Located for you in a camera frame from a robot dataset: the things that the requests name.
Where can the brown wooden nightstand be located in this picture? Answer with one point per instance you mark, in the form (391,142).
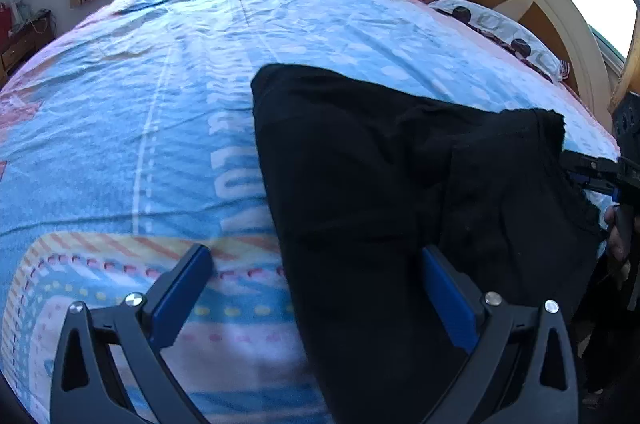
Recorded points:
(20,46)

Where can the person's right hand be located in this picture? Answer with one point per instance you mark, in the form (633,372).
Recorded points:
(616,234)

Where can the red bag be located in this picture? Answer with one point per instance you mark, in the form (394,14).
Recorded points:
(4,18)

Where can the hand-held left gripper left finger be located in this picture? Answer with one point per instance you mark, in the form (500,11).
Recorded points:
(182,294)

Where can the blue printed bedsheet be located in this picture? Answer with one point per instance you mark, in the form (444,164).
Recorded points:
(125,128)

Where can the white pillow with black dots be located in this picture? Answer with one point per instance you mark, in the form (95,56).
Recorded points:
(500,28)

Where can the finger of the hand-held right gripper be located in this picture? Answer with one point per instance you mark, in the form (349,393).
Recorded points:
(590,162)
(595,185)

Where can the brown wooden board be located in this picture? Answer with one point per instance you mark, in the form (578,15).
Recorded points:
(627,78)

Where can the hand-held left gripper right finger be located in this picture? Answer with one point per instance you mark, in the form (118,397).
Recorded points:
(450,299)

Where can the black pants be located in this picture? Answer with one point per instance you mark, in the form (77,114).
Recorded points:
(350,179)

